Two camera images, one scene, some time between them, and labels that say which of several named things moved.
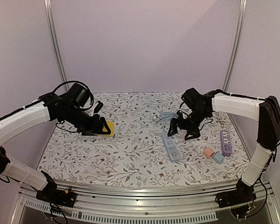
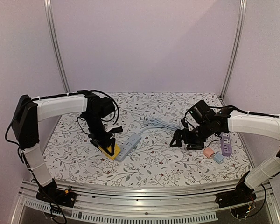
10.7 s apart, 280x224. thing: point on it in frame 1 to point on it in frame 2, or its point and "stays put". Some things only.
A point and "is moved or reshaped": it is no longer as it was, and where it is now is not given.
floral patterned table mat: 139,152 stays put
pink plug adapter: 208,152 stays put
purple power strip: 226,143 stays put
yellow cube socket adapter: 110,124 is moved or reshaped
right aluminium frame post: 237,45 stays put
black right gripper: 185,122 to 186,137
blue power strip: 170,147 to 127,146
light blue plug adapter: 218,157 stays put
